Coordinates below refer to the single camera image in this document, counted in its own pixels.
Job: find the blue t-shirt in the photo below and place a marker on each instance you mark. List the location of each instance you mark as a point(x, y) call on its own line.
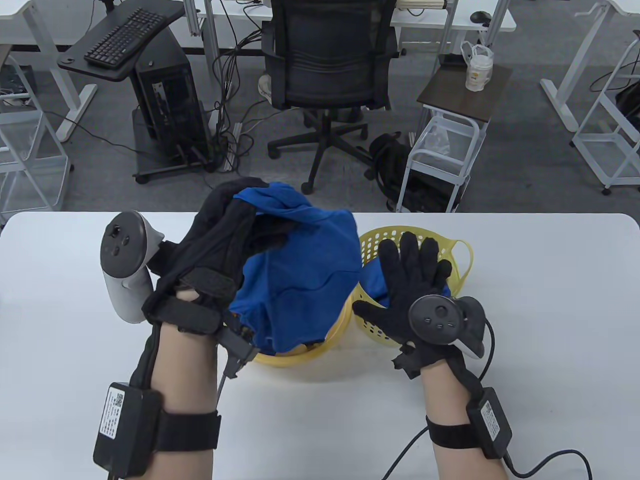
point(300, 260)

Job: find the brown side table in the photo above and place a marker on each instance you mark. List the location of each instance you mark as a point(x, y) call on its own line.
point(450, 95)

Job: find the person's left forearm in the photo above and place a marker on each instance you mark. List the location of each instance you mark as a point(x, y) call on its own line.
point(185, 375)

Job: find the black computer tower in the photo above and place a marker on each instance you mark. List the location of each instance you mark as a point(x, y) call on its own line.
point(170, 95)

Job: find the person's right hand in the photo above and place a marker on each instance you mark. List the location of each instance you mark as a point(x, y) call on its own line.
point(405, 285)

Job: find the black computer cart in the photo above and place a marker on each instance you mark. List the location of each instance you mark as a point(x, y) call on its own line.
point(100, 72)

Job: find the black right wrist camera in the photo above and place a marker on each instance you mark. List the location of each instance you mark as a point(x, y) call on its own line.
point(407, 365)

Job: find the dark grey right controller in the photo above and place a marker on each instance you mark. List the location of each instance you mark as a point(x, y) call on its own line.
point(435, 315)

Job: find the white trolley cart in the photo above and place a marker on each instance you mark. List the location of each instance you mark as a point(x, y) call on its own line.
point(440, 162)

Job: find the white power strip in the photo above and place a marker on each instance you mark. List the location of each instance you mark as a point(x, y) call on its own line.
point(232, 155)

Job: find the black bag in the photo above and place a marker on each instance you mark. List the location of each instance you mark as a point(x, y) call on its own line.
point(631, 105)

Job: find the yellow perforated basket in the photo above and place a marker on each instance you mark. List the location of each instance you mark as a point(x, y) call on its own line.
point(385, 339)

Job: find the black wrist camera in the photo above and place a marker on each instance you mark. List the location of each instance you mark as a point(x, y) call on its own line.
point(407, 365)
point(240, 345)

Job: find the white cup in plastic bag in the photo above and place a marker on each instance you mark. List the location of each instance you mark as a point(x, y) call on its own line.
point(477, 75)

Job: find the black computer mouse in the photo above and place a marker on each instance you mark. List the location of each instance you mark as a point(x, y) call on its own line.
point(480, 16)

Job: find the white desk with aluminium frame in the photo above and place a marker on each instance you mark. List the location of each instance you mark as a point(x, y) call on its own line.
point(430, 17)

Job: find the grey white left controller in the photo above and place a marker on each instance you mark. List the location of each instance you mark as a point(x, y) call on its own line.
point(122, 245)

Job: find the white round device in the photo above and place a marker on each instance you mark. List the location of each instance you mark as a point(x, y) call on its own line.
point(265, 87)

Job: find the black mesh office chair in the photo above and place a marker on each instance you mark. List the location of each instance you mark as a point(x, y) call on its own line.
point(325, 55)

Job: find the yellow round basin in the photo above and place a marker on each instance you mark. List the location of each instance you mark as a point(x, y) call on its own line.
point(300, 357)

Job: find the black box with white label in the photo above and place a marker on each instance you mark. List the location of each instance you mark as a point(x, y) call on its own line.
point(125, 425)

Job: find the person's left hand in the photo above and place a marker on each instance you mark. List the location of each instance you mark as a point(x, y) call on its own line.
point(210, 250)

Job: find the black keyboard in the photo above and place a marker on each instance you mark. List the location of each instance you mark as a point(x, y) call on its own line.
point(125, 37)

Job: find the beige rolled item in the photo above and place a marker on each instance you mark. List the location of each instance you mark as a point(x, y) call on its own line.
point(425, 4)

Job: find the slim black wrist box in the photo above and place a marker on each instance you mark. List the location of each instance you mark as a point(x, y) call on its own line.
point(490, 420)

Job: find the black backpack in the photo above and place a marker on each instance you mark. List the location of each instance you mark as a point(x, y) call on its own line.
point(387, 160)

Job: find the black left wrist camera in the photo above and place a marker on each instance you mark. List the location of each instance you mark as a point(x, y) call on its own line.
point(240, 345)

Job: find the person's right forearm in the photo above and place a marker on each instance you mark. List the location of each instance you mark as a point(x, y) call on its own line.
point(445, 395)

